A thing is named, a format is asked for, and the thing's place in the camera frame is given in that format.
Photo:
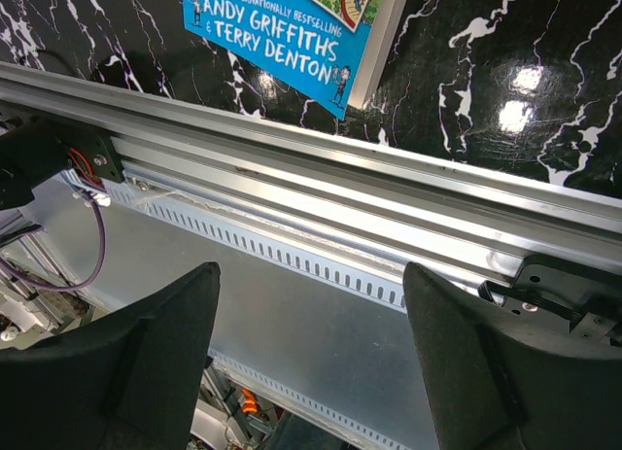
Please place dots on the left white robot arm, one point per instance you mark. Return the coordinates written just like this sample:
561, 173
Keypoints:
36, 151

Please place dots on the light blue treehouse book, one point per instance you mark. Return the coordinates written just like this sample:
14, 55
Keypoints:
333, 51

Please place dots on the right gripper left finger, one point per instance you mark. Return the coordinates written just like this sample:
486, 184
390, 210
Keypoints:
129, 380

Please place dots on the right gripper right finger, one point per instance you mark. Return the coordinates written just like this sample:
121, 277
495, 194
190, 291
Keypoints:
536, 365

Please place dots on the slotted grey cable duct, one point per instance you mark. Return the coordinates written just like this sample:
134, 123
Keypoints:
272, 251

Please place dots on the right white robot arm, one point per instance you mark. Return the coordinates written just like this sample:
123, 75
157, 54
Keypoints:
332, 358

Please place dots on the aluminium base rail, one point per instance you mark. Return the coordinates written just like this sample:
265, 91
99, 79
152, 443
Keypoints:
365, 205

